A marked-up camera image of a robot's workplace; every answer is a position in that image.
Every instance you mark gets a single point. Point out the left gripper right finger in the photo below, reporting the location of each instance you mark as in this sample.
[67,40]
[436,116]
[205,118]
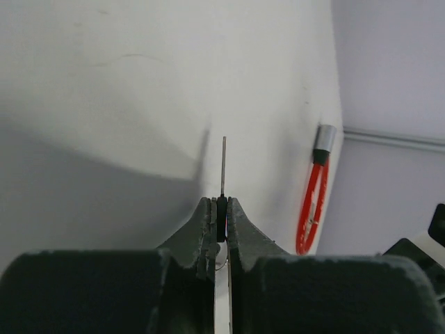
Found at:
[272,291]

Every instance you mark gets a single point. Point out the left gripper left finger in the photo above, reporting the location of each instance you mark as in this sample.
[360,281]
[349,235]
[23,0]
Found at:
[169,289]

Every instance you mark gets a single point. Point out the black head keys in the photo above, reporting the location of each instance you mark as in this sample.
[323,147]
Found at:
[222,199]

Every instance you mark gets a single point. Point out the red cable lock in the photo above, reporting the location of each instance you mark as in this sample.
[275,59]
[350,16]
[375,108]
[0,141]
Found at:
[315,195]

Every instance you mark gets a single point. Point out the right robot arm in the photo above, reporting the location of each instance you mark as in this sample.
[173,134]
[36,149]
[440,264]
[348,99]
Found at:
[427,251]

